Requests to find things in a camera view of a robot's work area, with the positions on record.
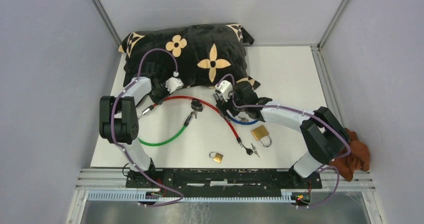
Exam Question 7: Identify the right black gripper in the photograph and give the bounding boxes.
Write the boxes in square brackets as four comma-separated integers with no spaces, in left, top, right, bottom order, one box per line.
[215,88,248,122]

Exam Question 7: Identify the red cable lock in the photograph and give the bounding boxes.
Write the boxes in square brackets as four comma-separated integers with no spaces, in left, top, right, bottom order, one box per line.
[138,95,246,148]

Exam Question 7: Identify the blue cable lock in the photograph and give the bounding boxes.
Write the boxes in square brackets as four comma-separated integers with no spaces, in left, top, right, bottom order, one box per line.
[212,93,259,126]

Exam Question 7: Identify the black padlock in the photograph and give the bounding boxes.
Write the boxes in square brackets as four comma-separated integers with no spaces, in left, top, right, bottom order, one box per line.
[190,98,204,112]

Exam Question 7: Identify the green cable lock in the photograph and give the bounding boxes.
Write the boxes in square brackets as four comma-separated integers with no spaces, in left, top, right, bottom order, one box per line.
[137,110,199,148]

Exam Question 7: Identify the large brass padlock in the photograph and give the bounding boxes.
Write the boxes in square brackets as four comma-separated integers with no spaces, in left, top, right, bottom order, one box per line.
[251,125,273,148]

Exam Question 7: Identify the small brass padlock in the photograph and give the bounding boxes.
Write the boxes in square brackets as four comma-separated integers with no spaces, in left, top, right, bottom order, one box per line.
[208,152,224,164]

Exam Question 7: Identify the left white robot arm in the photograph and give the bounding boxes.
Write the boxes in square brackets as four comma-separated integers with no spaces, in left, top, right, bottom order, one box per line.
[99,60,182,188]

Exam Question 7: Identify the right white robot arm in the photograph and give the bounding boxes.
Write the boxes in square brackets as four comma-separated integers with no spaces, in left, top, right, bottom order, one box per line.
[213,80,350,188]

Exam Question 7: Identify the small silver brass-lock keys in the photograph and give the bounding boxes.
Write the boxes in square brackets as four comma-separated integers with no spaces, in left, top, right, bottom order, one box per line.
[251,144,260,158]

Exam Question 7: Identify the black head key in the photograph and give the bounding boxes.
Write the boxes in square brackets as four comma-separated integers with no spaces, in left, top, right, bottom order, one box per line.
[244,147,254,156]

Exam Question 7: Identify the black floral pillow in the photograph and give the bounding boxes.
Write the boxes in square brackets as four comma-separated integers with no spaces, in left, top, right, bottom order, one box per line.
[118,23,261,90]

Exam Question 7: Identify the brown cloth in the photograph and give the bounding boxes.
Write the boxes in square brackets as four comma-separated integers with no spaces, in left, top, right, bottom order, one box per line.
[330,128,371,182]

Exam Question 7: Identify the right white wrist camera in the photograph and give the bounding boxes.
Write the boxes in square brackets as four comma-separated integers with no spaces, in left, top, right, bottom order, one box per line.
[214,80,233,102]

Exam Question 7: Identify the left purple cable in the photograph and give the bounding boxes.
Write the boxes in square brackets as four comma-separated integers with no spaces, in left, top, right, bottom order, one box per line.
[110,48,185,208]

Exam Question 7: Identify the purple cable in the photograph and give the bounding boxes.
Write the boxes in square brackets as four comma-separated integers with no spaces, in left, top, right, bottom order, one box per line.
[110,48,185,208]
[215,74,352,174]

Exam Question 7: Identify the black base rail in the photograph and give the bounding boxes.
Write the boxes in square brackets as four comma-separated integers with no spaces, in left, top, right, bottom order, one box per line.
[123,168,323,205]

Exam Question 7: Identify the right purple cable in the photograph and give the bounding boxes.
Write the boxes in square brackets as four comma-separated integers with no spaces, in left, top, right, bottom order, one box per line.
[215,74,352,174]

